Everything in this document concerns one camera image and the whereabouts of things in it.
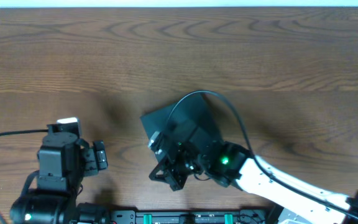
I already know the dark green box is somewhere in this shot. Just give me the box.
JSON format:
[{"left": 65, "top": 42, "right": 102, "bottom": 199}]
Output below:
[{"left": 140, "top": 94, "right": 224, "bottom": 153}]

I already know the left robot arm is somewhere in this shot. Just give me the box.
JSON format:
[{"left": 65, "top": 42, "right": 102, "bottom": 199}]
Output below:
[{"left": 10, "top": 132, "right": 108, "bottom": 223}]

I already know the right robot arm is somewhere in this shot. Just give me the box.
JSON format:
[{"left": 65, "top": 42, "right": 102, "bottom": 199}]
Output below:
[{"left": 149, "top": 123, "right": 358, "bottom": 223}]

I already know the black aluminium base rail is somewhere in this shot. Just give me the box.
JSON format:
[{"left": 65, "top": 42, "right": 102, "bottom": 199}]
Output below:
[{"left": 70, "top": 203, "right": 284, "bottom": 224}]

